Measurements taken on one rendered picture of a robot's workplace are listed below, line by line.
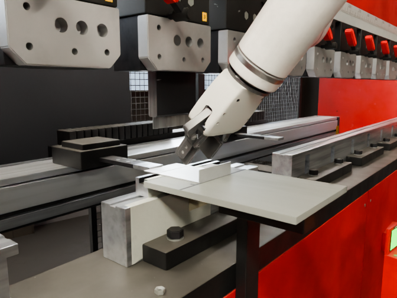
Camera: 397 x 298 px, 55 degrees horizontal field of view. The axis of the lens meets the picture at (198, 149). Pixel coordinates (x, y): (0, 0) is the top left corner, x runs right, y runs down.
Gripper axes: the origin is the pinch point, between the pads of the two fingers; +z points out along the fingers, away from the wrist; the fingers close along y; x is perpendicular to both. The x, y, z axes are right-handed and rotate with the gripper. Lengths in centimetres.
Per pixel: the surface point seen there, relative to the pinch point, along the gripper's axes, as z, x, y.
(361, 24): -23, -21, -90
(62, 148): 21.9, -22.3, 6.7
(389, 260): 6, 35, -38
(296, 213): -10.2, 19.4, 7.6
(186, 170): 5.6, 0.2, -0.9
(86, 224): 223, -103, -124
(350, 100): 27, -33, -215
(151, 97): -2.6, -10.3, 4.7
